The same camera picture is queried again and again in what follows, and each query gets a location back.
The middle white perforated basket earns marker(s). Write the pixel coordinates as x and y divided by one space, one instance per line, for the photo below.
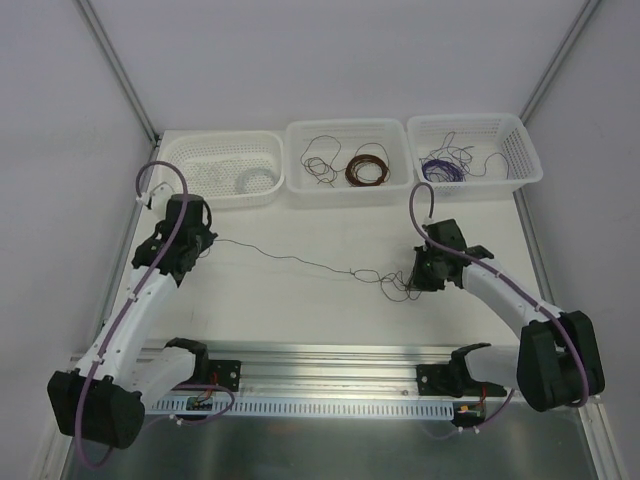
347 163

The frame post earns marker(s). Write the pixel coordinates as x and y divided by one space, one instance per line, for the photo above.
583 18
104 44

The white perforated basket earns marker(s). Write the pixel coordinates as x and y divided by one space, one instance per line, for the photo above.
347 163
229 169
473 157

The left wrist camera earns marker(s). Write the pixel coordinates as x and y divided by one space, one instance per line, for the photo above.
153 198

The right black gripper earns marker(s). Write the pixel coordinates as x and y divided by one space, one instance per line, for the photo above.
422 270

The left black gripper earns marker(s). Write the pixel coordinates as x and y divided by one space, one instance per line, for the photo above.
201 240

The left white perforated basket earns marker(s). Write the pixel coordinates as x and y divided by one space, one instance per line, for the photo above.
229 169

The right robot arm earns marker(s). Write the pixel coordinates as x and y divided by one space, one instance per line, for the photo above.
556 361

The aluminium mounting rail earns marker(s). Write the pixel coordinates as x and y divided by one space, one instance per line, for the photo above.
321 367

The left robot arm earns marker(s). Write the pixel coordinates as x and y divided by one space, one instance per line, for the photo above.
104 398

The right frame post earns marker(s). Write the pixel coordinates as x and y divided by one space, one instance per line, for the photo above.
583 18

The left frame post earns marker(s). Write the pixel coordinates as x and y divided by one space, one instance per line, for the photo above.
104 44

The right white perforated basket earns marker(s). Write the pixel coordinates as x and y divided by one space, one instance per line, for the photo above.
473 157

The white slotted cable duct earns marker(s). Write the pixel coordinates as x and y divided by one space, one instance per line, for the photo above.
306 408

